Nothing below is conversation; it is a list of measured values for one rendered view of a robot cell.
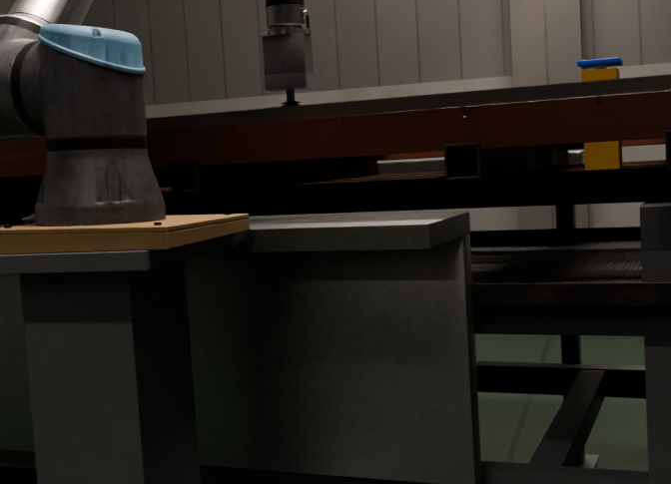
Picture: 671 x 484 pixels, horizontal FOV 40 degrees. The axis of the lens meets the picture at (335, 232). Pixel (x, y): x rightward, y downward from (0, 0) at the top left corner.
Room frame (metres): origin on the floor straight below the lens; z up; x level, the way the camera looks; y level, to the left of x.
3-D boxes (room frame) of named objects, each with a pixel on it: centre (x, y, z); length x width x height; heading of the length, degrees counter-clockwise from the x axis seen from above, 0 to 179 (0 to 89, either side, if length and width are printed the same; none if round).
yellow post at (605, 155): (1.41, -0.41, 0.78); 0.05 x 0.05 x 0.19; 68
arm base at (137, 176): (1.11, 0.28, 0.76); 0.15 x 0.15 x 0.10
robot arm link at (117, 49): (1.11, 0.28, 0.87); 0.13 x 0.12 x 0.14; 65
